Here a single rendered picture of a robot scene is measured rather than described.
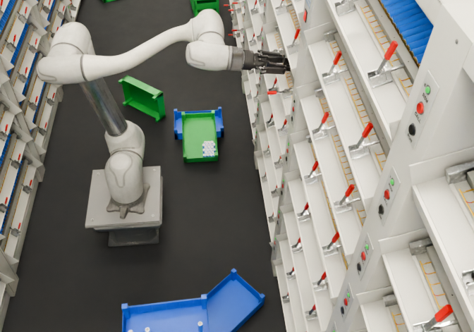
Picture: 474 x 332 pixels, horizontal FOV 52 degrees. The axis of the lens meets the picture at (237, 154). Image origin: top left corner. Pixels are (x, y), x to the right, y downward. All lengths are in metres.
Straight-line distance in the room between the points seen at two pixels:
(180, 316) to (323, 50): 1.07
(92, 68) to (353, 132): 1.06
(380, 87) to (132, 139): 1.55
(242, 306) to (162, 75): 1.83
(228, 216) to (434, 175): 1.88
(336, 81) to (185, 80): 2.25
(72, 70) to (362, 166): 1.17
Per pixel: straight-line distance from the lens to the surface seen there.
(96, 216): 2.40
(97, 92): 2.15
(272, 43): 2.16
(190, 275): 2.40
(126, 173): 2.20
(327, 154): 1.37
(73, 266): 2.53
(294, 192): 1.79
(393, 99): 0.94
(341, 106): 1.22
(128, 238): 2.50
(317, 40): 1.43
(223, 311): 2.31
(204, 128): 2.94
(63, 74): 1.90
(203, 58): 1.79
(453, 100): 0.71
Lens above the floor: 2.08
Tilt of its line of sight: 46 degrees down
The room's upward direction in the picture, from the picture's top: 2 degrees clockwise
